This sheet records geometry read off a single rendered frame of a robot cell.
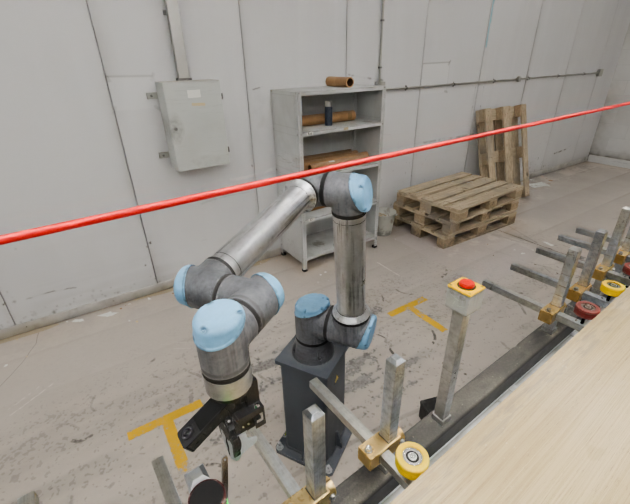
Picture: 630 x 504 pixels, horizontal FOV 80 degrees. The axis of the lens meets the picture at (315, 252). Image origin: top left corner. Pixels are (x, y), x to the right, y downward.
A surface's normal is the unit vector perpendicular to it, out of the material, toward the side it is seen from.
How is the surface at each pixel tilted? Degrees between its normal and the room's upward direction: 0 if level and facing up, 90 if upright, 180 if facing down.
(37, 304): 90
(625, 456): 0
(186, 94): 90
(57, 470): 0
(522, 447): 0
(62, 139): 90
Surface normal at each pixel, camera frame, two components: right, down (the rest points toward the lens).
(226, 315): -0.06, -0.85
